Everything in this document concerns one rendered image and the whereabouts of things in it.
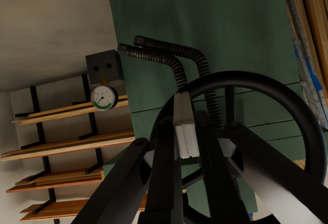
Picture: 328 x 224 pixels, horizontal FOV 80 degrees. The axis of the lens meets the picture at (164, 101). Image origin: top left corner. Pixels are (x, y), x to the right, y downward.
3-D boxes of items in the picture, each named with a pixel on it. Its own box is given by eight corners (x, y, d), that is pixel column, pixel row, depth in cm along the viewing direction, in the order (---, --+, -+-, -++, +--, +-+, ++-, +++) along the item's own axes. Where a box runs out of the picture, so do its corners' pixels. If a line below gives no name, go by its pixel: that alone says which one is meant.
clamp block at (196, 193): (253, 170, 41) (261, 213, 41) (237, 152, 54) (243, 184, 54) (182, 179, 43) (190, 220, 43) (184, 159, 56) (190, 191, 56)
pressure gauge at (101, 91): (111, 74, 48) (116, 108, 48) (116, 76, 51) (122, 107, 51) (86, 80, 49) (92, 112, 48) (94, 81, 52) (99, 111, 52)
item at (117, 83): (112, 48, 50) (118, 79, 50) (128, 58, 63) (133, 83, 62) (82, 55, 51) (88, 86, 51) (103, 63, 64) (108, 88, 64)
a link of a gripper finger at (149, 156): (180, 166, 13) (136, 173, 13) (178, 129, 18) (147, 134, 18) (175, 147, 12) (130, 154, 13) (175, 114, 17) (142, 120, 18)
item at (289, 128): (299, 119, 48) (302, 135, 48) (266, 112, 69) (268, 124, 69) (142, 144, 54) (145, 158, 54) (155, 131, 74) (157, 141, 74)
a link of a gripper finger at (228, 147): (197, 143, 12) (247, 136, 12) (192, 111, 17) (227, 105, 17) (201, 163, 13) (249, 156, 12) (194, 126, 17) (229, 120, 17)
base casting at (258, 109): (302, 81, 48) (310, 117, 48) (241, 90, 105) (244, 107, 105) (128, 113, 54) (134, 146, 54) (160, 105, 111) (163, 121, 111)
